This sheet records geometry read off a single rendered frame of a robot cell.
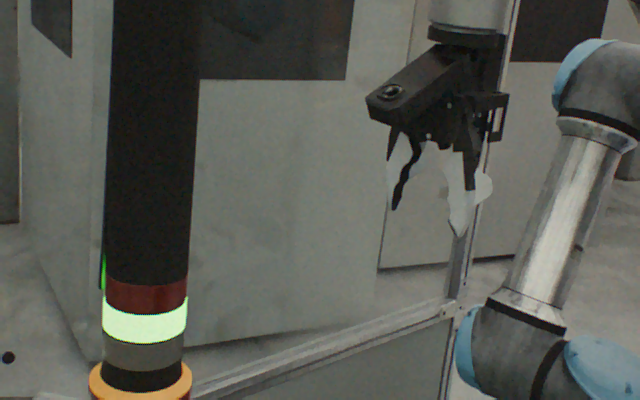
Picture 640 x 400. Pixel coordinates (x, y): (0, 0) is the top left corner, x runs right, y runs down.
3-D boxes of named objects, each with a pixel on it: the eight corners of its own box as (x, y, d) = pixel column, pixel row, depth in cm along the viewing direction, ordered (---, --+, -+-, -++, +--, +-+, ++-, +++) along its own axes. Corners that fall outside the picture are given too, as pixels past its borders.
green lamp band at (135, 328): (88, 333, 34) (89, 306, 33) (124, 300, 37) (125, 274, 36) (167, 349, 33) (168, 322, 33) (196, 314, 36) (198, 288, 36)
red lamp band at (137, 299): (89, 304, 33) (90, 276, 33) (125, 273, 36) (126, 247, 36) (168, 320, 33) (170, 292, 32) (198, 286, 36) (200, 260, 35)
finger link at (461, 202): (508, 229, 88) (496, 142, 87) (474, 238, 84) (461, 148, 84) (484, 230, 90) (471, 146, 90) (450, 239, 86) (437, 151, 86)
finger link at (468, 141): (488, 188, 84) (475, 102, 83) (478, 190, 83) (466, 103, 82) (451, 191, 87) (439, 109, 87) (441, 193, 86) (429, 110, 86)
